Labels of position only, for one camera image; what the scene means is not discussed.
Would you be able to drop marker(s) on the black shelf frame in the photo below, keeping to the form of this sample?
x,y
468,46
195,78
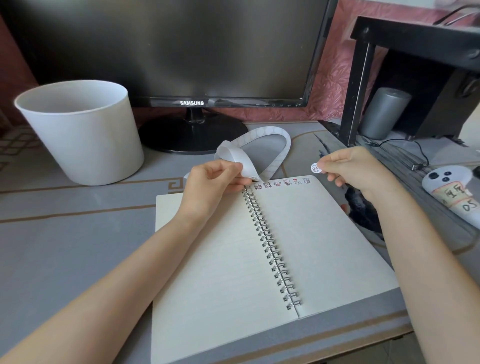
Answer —
x,y
354,97

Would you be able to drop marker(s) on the person's right hand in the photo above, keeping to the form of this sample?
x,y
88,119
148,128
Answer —
x,y
360,168

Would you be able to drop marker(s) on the black computer monitor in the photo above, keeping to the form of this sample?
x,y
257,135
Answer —
x,y
172,45

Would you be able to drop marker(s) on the person's left hand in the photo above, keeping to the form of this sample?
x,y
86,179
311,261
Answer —
x,y
202,191

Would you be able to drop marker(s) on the white sticker strip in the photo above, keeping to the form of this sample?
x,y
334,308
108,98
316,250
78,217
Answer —
x,y
270,131

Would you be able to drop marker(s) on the grey patterned desk mat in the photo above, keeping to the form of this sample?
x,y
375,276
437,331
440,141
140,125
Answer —
x,y
75,243

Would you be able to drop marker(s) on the person's right forearm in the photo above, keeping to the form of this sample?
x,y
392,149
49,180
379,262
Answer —
x,y
431,273

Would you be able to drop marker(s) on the person's left forearm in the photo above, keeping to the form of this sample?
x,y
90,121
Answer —
x,y
105,300

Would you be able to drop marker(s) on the grey cylindrical speaker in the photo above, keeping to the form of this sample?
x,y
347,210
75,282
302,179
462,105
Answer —
x,y
384,114

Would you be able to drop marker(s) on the white labelled VR controller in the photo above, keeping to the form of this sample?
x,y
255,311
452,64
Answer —
x,y
448,191

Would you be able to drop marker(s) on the cream spiral notebook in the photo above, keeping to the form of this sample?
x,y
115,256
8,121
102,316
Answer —
x,y
217,277

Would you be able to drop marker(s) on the white plastic waste bin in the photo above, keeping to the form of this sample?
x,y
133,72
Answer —
x,y
86,146

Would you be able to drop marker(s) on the black plug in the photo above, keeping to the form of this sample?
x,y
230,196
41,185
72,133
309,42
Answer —
x,y
417,166

